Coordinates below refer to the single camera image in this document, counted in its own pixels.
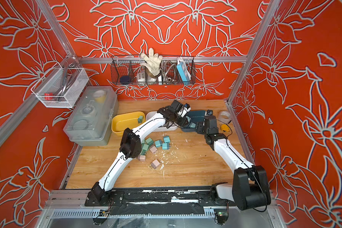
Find blue plug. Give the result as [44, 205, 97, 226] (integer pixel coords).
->
[163, 136, 171, 143]
[154, 140, 162, 148]
[188, 122, 196, 128]
[162, 142, 170, 150]

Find pink plug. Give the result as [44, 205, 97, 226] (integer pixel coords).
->
[149, 145, 158, 154]
[138, 155, 146, 162]
[151, 159, 161, 169]

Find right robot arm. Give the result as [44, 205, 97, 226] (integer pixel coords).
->
[196, 110, 271, 211]

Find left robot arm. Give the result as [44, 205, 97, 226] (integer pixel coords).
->
[88, 100, 191, 205]

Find white storage box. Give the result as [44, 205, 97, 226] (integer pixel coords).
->
[145, 110, 180, 132]

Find dark blue storage box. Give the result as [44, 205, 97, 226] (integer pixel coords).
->
[181, 110, 206, 133]

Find light blue box in basket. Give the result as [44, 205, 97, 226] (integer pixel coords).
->
[176, 58, 192, 85]

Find yellow storage box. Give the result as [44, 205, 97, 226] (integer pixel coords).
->
[111, 111, 145, 136]

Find yellow tape measure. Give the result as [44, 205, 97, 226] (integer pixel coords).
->
[220, 124, 231, 132]

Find clear tape roll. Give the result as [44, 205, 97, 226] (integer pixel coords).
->
[218, 110, 231, 124]

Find white power strip in basket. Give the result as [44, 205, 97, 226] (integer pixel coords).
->
[136, 70, 146, 85]

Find white rubber glove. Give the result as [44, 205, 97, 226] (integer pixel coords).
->
[140, 47, 163, 76]

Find clear plastic lidded container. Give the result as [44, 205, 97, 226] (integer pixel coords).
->
[64, 86, 119, 147]

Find red object in basket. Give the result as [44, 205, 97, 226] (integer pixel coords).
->
[44, 93, 54, 101]

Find black wire basket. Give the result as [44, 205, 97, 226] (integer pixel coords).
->
[110, 54, 196, 86]

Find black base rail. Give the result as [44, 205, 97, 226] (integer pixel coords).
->
[85, 186, 235, 217]

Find white wire basket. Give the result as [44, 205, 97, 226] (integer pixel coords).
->
[31, 63, 89, 108]

